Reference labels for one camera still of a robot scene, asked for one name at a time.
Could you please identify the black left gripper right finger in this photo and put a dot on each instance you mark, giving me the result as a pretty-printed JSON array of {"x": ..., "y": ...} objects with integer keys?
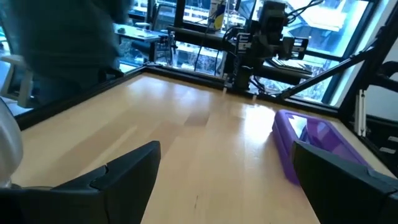
[{"x": 342, "y": 196}]

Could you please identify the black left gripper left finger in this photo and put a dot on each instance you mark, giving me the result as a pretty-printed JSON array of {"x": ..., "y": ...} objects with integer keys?
[{"x": 109, "y": 199}]

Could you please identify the purple plastic supply box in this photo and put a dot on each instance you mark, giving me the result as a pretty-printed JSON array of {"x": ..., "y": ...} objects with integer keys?
[{"x": 323, "y": 133}]

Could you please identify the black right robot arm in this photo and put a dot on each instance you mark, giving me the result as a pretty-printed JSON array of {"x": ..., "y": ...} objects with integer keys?
[{"x": 267, "y": 37}]

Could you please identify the white shade silver table lamp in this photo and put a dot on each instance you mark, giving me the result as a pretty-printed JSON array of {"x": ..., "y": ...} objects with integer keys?
[{"x": 11, "y": 146}]

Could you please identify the navy and white office chair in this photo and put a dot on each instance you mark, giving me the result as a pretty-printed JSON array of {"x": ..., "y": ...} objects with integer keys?
[{"x": 68, "y": 46}]

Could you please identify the grey desk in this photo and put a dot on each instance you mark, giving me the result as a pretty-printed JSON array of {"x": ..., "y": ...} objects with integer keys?
[{"x": 140, "y": 34}]

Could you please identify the silver frame bracket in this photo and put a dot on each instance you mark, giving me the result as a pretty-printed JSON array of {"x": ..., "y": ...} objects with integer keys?
[{"x": 361, "y": 113}]

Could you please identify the black aluminium table frame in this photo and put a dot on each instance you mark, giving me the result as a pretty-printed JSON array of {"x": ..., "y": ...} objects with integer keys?
[{"x": 186, "y": 79}]

